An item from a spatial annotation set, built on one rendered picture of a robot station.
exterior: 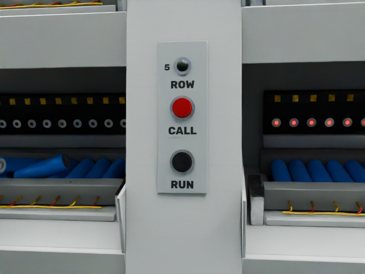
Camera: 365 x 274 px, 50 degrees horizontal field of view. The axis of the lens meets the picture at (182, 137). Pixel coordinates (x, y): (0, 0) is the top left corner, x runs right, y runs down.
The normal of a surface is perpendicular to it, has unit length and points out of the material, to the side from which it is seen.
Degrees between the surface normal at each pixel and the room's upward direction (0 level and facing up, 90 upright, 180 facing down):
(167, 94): 90
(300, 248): 19
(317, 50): 109
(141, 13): 90
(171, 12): 90
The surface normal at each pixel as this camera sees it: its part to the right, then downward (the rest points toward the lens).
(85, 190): -0.09, 0.30
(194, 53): -0.11, -0.02
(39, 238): -0.04, -0.95
